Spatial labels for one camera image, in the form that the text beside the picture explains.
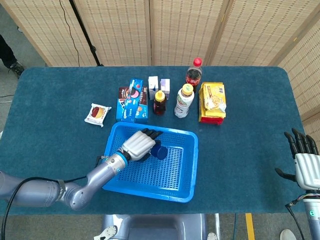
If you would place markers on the honey bear bottle yellow cap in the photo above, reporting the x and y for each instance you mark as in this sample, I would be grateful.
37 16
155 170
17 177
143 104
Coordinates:
160 106

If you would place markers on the blue plastic basket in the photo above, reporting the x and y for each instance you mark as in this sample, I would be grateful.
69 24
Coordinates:
170 175

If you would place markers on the yellow cracker packet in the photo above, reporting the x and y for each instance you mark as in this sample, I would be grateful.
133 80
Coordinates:
215 97

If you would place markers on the white blue drink carton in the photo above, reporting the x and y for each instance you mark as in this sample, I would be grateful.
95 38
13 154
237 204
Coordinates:
152 86

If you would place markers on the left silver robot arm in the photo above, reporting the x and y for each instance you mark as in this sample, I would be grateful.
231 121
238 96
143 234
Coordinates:
100 175

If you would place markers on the white snack packet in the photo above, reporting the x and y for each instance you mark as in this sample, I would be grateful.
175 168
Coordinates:
97 115

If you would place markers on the black tripod leg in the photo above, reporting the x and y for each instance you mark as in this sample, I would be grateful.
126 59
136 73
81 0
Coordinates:
85 32

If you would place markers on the teal table cloth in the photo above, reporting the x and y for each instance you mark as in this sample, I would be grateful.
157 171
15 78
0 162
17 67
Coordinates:
250 162

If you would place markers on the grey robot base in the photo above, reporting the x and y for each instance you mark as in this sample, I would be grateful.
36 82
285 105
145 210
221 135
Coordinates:
155 227

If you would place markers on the white purple drink carton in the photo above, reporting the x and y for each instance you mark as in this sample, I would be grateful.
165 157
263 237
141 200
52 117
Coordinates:
165 85

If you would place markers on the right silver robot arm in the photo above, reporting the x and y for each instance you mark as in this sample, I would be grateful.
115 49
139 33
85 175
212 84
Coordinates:
313 220

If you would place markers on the red yellow snack packet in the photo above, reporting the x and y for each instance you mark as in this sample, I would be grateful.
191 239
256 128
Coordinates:
210 118

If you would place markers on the white bottle with blue cap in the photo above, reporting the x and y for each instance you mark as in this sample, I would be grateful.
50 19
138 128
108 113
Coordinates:
160 151

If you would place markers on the blue cookie box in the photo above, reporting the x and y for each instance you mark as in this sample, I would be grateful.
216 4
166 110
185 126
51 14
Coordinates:
128 110

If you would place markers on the person in dark clothes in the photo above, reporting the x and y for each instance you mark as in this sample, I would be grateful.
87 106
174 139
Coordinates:
7 55

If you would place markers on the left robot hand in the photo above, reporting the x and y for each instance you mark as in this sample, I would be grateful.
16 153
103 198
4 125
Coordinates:
137 145

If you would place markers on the dark red box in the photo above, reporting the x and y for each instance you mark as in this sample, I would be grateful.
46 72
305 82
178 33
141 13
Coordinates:
143 112

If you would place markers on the white shoe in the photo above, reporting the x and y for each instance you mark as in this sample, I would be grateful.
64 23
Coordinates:
287 236

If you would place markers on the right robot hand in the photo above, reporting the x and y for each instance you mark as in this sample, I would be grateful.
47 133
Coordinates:
307 170

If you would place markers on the woven bamboo folding screen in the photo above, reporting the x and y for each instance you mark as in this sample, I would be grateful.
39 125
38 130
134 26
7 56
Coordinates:
175 30

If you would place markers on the white peach drink bottle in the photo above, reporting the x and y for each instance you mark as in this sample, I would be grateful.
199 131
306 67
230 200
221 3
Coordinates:
182 107

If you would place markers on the cola bottle red cap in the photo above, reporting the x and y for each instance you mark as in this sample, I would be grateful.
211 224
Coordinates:
193 75

